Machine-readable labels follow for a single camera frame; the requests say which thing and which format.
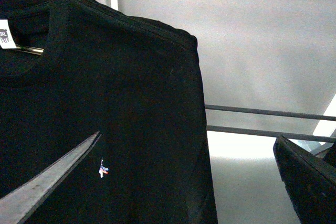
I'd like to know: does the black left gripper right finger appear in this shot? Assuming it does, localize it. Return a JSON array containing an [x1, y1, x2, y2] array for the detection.
[[273, 136, 335, 223]]

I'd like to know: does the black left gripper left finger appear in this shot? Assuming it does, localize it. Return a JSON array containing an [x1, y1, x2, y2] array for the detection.
[[1, 131, 101, 223]]

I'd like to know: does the black printed t-shirt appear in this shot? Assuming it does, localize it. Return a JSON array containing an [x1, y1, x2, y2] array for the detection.
[[1, 0, 217, 223]]

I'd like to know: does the grey metal drying rack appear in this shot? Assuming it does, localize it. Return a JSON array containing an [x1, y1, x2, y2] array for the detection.
[[205, 104, 335, 156]]

